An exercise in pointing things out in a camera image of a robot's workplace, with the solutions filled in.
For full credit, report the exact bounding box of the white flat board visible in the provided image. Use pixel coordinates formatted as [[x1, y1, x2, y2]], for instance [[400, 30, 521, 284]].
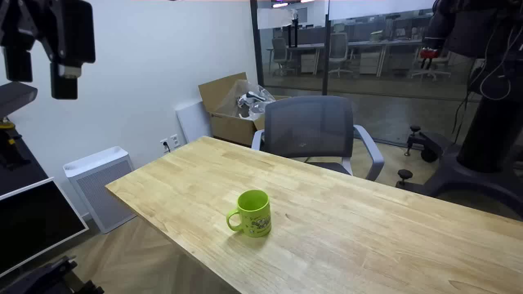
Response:
[[173, 97, 214, 145]]

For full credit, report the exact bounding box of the thin white cable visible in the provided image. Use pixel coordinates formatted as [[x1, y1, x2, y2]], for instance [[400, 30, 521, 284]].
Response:
[[477, 21, 514, 102]]

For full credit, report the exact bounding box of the black pedestal stand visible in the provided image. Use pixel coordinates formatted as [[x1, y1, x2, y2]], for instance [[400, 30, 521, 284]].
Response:
[[395, 0, 523, 220]]

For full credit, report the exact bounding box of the white air purifier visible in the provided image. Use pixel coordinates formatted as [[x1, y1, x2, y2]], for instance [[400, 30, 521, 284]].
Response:
[[62, 143, 137, 235]]

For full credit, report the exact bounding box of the yellow black clamp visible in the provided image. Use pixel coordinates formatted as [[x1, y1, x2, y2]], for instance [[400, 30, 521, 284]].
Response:
[[0, 117, 29, 169]]

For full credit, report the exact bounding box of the clear plastic wrap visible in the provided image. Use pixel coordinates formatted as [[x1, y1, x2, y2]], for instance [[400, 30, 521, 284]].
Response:
[[235, 83, 277, 122]]

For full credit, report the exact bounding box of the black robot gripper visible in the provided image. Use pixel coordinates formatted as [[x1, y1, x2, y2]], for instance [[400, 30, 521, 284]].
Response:
[[0, 0, 98, 101]]

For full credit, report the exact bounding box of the open cardboard box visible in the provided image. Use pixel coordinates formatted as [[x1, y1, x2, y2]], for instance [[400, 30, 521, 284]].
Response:
[[196, 71, 269, 146]]

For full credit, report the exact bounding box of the black equipment base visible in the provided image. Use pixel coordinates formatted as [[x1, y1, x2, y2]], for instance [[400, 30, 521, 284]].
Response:
[[0, 254, 106, 294]]

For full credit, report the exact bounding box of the grey mesh office chair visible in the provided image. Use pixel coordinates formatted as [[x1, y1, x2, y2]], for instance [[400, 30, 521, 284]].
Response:
[[250, 94, 385, 182]]

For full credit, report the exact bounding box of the black monitor white frame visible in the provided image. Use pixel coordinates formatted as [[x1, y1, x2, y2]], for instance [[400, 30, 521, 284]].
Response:
[[0, 174, 89, 279]]

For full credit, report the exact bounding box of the long office desk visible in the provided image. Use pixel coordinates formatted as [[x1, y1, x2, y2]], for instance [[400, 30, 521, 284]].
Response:
[[285, 35, 423, 78]]

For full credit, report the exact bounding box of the black glass partition post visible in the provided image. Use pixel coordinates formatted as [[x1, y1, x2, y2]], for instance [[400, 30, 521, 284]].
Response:
[[248, 0, 266, 88]]

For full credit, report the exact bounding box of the white frame office chair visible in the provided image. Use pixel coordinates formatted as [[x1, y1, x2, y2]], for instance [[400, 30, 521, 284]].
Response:
[[326, 29, 351, 78]]

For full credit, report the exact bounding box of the yellow-green ceramic mug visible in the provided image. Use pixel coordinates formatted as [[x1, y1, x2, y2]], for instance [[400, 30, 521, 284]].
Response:
[[225, 187, 272, 238]]

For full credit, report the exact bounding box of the grey flat panel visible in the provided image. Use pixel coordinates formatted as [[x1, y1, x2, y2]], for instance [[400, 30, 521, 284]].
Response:
[[0, 79, 39, 119]]

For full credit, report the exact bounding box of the small red object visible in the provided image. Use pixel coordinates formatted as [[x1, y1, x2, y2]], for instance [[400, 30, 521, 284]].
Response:
[[418, 45, 441, 61]]

